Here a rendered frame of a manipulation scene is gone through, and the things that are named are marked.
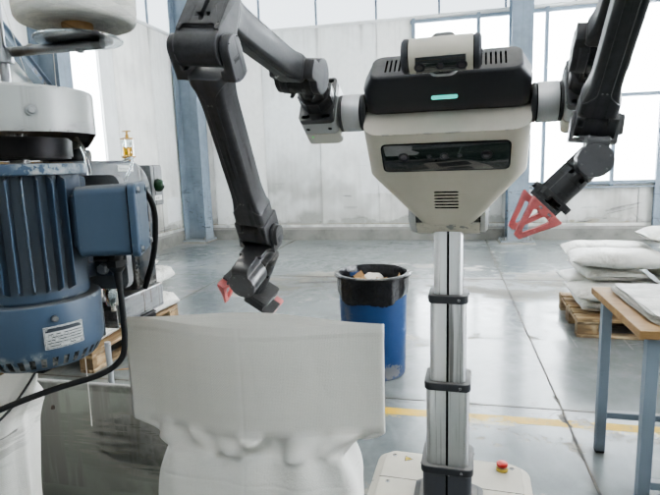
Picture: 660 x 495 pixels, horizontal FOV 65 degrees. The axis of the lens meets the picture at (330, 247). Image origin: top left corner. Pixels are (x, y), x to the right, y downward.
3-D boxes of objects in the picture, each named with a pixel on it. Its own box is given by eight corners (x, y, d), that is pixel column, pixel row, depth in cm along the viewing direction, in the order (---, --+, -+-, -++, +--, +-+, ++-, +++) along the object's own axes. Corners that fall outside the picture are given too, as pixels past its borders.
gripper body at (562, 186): (537, 192, 94) (570, 162, 92) (528, 187, 104) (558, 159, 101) (564, 217, 94) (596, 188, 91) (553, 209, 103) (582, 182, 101)
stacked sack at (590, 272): (621, 267, 438) (622, 251, 436) (650, 286, 374) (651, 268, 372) (566, 266, 447) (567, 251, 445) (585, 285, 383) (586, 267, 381)
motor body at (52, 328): (130, 340, 74) (112, 161, 70) (51, 384, 59) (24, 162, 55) (38, 335, 77) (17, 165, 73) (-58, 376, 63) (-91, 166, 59)
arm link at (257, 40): (232, -34, 75) (174, -33, 78) (221, 61, 76) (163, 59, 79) (331, 64, 118) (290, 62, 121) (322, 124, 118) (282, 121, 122)
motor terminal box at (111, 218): (155, 261, 74) (148, 180, 72) (146, 276, 64) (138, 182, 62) (93, 266, 73) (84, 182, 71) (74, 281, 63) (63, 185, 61)
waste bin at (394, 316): (414, 357, 356) (413, 263, 346) (409, 388, 306) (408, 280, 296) (345, 353, 367) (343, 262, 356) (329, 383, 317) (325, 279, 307)
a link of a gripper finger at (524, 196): (500, 220, 101) (537, 185, 98) (497, 214, 108) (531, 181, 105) (525, 244, 101) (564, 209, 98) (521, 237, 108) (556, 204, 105)
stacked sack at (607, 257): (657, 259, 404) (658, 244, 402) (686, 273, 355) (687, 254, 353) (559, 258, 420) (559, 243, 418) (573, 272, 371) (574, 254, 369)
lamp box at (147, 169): (164, 203, 120) (160, 164, 119) (153, 205, 116) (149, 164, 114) (135, 204, 122) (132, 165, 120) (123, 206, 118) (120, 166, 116)
